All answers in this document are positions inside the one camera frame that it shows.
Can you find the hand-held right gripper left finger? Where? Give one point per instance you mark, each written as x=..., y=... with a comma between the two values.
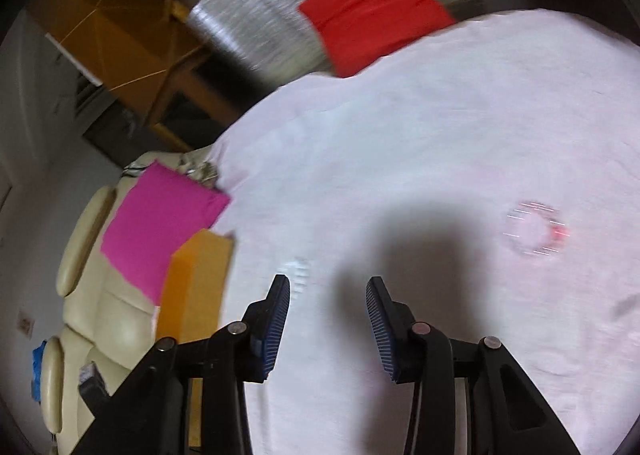
x=275, y=320

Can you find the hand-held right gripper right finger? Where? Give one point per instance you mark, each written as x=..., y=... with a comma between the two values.
x=382, y=325

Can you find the orange box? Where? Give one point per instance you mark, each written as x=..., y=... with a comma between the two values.
x=195, y=285

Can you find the magenta cloth sheet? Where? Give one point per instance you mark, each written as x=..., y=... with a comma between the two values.
x=155, y=230

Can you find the cream leather sofa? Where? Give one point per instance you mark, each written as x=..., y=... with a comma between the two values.
x=100, y=305

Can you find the black box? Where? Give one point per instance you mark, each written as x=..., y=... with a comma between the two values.
x=92, y=382

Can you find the white embossed tablecloth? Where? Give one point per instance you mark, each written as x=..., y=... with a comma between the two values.
x=425, y=135

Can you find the blue plastic item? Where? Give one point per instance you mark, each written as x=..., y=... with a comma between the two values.
x=39, y=365

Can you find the silver chair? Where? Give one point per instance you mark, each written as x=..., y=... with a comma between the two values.
x=260, y=15

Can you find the red seat cushion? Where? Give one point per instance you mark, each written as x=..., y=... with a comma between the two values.
x=375, y=10

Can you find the wooden table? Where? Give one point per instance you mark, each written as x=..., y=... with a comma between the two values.
x=115, y=30

